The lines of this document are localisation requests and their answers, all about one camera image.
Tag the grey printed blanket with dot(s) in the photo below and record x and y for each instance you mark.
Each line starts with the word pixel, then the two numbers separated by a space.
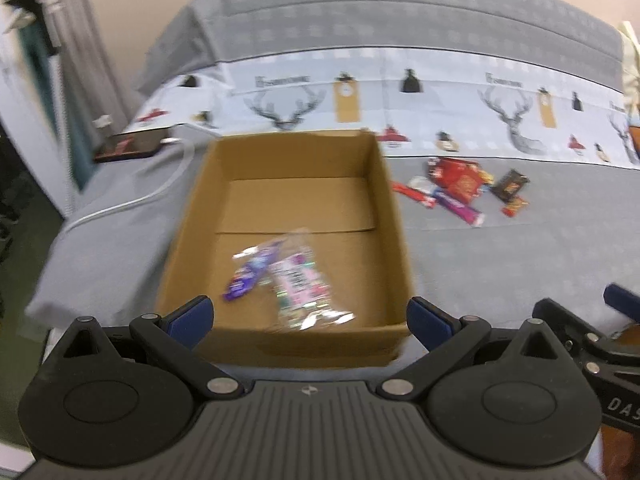
pixel 490 265

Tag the dark brown snack packet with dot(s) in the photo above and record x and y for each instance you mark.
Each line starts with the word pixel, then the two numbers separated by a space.
pixel 510 184

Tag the purple snack bar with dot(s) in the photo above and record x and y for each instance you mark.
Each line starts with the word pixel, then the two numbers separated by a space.
pixel 460 208

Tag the grey curtain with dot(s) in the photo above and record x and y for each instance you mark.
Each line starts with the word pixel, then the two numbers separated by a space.
pixel 75 60

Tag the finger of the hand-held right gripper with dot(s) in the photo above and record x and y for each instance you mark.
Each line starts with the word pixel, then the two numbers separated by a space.
pixel 562 317
pixel 622 301

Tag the pale yellow cloth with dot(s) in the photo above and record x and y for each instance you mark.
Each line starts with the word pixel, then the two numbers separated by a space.
pixel 631 65

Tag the white snack wrapper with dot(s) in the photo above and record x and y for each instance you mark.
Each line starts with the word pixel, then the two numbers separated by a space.
pixel 421 184

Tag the black smartphone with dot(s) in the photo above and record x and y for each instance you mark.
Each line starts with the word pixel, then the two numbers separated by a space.
pixel 129 146

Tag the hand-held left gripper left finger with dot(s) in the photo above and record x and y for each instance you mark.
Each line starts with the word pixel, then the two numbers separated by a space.
pixel 192 316

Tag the purple snack packet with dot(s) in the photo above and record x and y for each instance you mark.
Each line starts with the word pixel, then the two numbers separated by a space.
pixel 252 272

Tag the red snack stick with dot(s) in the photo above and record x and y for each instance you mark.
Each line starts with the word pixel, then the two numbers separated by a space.
pixel 411 195

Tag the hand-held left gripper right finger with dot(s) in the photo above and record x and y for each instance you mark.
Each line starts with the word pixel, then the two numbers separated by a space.
pixel 427 321

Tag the small orange snack packet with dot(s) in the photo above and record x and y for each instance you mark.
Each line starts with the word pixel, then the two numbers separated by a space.
pixel 515 206

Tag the pink clear snack packet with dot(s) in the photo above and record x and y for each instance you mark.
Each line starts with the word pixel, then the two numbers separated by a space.
pixel 302 282

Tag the white charger plug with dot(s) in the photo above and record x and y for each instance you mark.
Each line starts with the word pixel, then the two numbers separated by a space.
pixel 103 123

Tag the red snack packet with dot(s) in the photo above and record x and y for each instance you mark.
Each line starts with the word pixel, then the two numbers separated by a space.
pixel 461 176

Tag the brown cardboard box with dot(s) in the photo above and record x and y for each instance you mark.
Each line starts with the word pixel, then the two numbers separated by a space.
pixel 295 240

